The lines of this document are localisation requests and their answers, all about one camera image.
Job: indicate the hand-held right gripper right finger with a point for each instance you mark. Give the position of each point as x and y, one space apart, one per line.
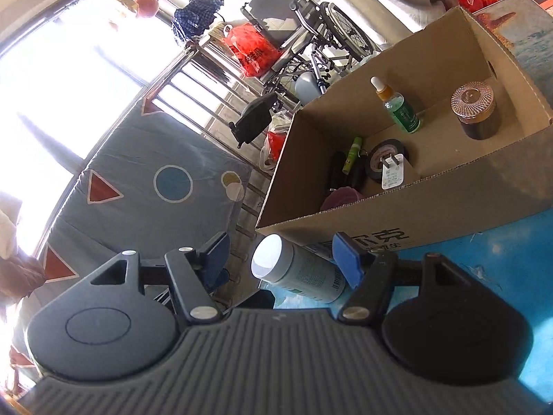
348 259

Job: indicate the grey printed blanket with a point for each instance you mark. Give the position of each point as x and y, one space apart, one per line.
129 224

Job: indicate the white red plastic bag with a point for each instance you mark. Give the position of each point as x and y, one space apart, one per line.
274 142

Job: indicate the pink round lid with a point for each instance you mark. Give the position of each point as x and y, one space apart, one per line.
341 199

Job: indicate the black cylindrical tube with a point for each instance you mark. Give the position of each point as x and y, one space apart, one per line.
337 168

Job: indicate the dark jar rose-gold lid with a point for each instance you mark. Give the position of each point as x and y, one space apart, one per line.
473 99

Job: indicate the green tube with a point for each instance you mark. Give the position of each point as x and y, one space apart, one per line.
352 155

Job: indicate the blue checked umbrella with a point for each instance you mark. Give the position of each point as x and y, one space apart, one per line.
194 17

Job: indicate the black key fob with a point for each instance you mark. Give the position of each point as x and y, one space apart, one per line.
357 175

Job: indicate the wheelchair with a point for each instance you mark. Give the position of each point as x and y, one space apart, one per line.
268 8

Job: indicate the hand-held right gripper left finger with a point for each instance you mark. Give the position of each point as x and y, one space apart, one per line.
214 253

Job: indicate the green dropper bottle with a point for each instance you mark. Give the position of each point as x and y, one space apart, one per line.
401 114

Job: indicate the red packets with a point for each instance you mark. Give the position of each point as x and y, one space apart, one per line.
475 0

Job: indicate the brown cardboard box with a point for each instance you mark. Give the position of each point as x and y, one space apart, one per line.
475 199

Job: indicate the white charger plug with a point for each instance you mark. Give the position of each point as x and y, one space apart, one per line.
393 177

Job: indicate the black wheelchair footrest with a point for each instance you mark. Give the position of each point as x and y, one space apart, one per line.
255 116

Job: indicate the black electrical tape roll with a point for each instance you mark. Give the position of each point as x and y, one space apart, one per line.
376 155

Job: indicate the white bottle green label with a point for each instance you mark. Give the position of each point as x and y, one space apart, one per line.
302 272

